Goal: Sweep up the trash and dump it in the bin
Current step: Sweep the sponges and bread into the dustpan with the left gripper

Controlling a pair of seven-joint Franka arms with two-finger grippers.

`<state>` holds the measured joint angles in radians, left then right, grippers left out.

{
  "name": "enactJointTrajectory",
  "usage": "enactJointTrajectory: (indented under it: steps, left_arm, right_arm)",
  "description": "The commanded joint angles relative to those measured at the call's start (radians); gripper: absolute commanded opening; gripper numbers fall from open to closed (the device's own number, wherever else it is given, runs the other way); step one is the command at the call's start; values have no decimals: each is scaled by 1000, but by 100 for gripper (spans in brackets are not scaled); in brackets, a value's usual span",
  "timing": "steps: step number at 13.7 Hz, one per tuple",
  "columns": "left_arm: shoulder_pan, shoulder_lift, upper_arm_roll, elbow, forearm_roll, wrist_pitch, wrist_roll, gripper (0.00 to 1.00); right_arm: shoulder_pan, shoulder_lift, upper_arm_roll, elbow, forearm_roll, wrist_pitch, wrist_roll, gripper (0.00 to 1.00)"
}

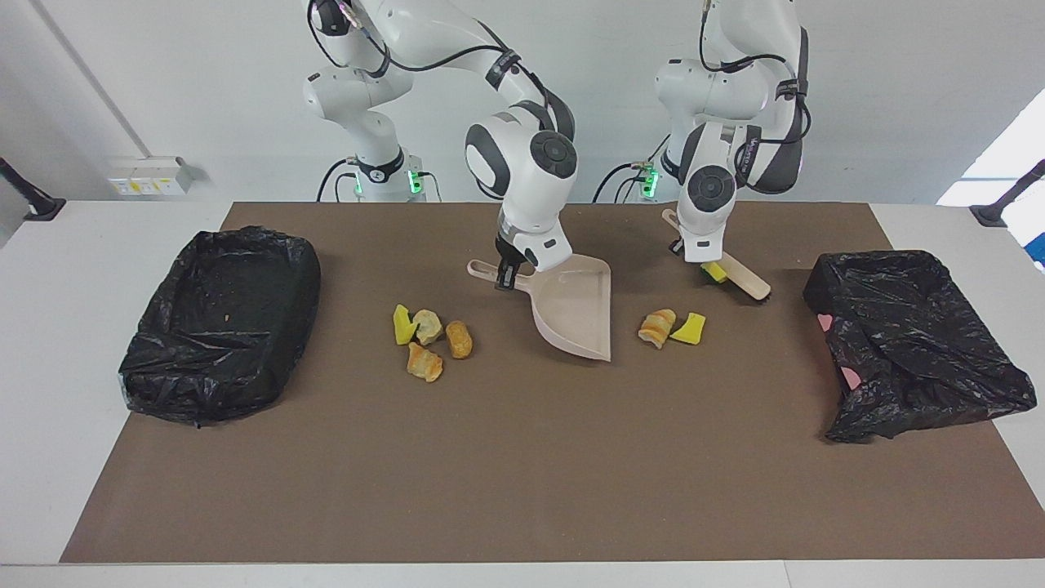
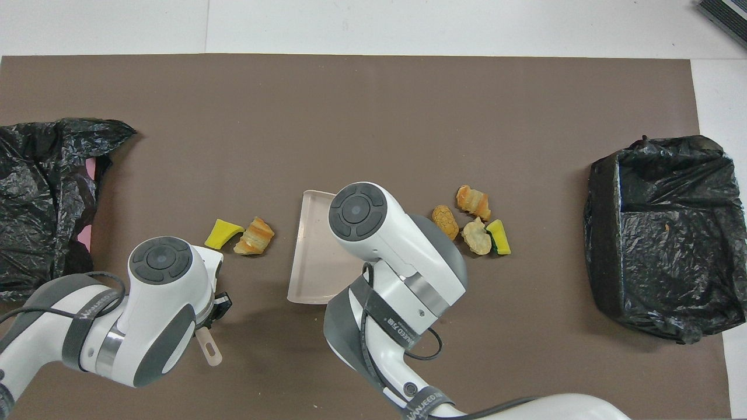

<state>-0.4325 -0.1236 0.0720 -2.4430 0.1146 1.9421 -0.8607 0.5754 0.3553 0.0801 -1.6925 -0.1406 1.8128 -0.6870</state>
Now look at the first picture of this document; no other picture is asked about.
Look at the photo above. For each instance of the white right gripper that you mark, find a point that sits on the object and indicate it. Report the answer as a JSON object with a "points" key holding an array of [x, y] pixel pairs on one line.
{"points": [[543, 249]]}

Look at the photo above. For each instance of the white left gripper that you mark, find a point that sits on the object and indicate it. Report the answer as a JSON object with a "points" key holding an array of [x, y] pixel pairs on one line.
{"points": [[702, 243]]}

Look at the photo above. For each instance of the beige hand brush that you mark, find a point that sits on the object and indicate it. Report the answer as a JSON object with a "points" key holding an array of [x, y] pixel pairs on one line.
{"points": [[747, 282]]}

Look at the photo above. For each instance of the beige plastic dustpan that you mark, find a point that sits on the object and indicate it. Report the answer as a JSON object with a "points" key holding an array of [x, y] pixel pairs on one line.
{"points": [[575, 310]]}

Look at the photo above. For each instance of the striped croissant bread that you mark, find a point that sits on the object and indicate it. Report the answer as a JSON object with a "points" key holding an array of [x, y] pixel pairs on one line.
{"points": [[655, 329]]}

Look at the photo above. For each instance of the brown oval bread roll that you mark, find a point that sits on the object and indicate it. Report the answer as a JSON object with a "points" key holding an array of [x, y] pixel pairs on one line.
{"points": [[460, 340]]}

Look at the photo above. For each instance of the pale bread piece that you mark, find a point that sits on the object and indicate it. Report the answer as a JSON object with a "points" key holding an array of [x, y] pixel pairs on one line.
{"points": [[428, 327]]}

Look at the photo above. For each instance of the yellow green sponge piece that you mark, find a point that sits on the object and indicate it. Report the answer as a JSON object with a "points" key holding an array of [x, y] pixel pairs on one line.
{"points": [[402, 327]]}

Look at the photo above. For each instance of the golden croissant bread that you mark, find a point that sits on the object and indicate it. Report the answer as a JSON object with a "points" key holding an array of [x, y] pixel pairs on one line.
{"points": [[424, 363]]}

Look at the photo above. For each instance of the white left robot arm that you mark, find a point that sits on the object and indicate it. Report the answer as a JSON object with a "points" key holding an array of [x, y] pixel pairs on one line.
{"points": [[718, 94]]}

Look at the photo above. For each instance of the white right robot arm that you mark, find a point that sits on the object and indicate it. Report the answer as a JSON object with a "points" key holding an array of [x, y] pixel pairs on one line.
{"points": [[553, 153]]}

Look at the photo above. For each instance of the pink plastic bin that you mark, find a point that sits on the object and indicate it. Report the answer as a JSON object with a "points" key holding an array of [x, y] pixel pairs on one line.
{"points": [[851, 380]]}

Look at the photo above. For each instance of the crumpled black trash bag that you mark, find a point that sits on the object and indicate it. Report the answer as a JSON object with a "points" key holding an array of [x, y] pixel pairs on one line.
{"points": [[914, 359]]}

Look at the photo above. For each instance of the bin lined with black bag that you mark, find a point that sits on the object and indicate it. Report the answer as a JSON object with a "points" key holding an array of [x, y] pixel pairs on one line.
{"points": [[220, 343]]}

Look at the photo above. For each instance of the brown table mat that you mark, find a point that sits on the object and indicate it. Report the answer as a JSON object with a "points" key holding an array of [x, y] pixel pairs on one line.
{"points": [[522, 490]]}

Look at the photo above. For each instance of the blue plastic object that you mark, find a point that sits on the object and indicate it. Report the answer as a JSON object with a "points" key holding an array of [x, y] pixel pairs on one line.
{"points": [[1039, 251]]}

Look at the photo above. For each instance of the black camera stand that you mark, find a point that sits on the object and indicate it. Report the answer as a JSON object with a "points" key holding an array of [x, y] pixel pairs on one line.
{"points": [[37, 206], [992, 214]]}

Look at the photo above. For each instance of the white wall socket box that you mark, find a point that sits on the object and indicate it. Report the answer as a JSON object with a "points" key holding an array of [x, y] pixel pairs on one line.
{"points": [[147, 180]]}

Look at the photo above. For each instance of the grey wall conduit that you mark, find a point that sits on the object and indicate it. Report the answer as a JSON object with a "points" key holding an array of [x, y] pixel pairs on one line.
{"points": [[92, 79]]}

